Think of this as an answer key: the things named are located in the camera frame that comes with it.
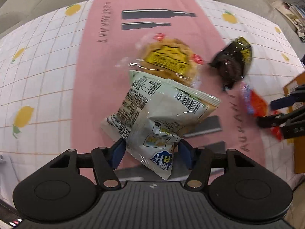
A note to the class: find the yellow label cracker bag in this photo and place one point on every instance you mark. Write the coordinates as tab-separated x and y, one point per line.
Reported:
165	57

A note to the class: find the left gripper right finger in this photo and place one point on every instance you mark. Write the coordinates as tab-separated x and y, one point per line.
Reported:
199	162

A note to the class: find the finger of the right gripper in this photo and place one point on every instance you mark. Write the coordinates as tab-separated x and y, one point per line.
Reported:
282	101
274	120

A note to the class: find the orange storage box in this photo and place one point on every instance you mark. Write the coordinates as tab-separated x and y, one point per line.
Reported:
299	141

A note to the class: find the red snack bag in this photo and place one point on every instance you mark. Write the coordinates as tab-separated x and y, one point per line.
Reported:
256	106

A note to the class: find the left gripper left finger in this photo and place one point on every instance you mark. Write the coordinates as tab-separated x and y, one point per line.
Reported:
105	161

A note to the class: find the white blue snack bag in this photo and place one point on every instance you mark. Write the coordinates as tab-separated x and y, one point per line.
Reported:
154	116

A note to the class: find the black yellow snack bag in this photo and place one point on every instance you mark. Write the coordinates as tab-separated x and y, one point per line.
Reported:
233	62

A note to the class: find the stack of magazines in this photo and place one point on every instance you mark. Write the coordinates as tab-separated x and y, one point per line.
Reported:
293	12

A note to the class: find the pink white tablecloth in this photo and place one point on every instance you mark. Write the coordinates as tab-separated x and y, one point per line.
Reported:
64	72

